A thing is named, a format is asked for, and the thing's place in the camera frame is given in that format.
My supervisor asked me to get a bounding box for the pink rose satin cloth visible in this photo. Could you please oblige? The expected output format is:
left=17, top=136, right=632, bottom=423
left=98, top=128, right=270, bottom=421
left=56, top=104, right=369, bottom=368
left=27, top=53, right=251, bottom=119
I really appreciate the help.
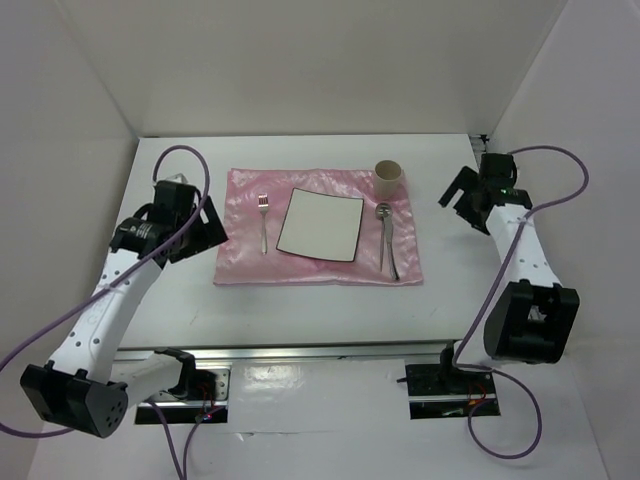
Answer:
left=214, top=169, right=423, bottom=286

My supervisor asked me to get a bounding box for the silver fork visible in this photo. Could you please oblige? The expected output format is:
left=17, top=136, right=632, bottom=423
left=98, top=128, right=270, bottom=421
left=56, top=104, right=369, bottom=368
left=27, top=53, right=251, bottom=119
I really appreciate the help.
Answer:
left=258, top=193, right=269, bottom=255

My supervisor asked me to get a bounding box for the beige paper cup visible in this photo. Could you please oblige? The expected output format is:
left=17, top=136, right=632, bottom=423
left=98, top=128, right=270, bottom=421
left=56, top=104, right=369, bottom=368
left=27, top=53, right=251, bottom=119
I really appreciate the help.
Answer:
left=373, top=160, right=403, bottom=200

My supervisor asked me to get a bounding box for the silver table knife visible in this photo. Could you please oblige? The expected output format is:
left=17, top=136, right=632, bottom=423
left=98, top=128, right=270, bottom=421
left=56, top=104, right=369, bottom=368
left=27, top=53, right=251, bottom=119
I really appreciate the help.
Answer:
left=383, top=208, right=400, bottom=281

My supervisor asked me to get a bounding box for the silver spoon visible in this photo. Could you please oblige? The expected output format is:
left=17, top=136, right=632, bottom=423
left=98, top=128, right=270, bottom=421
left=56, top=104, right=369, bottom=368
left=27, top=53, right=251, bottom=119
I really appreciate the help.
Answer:
left=375, top=203, right=392, bottom=268

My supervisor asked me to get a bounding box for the white square plate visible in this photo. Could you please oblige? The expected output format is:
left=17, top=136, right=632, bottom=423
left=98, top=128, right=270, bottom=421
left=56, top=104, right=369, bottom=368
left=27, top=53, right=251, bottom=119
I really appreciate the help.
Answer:
left=276, top=188, right=364, bottom=263

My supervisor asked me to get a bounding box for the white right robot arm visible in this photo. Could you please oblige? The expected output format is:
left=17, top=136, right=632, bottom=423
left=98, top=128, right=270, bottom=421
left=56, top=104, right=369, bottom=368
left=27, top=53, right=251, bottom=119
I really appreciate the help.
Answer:
left=436, top=153, right=580, bottom=392

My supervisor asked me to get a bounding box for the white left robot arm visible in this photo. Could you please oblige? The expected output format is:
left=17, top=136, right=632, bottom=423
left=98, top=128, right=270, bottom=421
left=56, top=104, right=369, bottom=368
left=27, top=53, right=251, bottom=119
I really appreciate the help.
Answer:
left=20, top=180, right=228, bottom=438

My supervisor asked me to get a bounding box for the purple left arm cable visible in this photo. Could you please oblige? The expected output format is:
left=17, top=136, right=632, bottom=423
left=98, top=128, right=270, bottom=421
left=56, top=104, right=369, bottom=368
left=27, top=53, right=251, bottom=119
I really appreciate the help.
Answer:
left=0, top=144, right=214, bottom=480

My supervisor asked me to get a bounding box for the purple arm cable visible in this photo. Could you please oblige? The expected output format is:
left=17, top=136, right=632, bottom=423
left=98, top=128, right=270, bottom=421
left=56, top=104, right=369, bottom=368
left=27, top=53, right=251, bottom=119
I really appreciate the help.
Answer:
left=0, top=144, right=214, bottom=480
left=452, top=145, right=590, bottom=459

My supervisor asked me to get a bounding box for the aluminium right side rail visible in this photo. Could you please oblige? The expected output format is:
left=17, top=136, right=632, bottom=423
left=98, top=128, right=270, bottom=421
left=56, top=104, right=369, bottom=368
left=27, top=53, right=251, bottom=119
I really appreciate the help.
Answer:
left=468, top=134, right=490, bottom=156

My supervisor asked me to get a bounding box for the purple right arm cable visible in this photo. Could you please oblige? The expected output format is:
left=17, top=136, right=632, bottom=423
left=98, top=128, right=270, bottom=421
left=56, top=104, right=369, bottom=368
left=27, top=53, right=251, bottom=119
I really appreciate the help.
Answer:
left=452, top=145, right=590, bottom=459

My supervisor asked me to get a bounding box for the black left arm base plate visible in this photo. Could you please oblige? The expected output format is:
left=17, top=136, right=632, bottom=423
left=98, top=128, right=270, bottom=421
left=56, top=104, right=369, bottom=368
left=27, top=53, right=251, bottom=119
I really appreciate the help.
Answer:
left=152, top=363, right=231, bottom=425

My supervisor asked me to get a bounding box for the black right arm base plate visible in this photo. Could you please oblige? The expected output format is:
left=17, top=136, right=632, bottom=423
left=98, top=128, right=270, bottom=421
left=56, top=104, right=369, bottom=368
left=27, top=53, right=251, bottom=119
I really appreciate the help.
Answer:
left=396, top=364, right=501, bottom=420

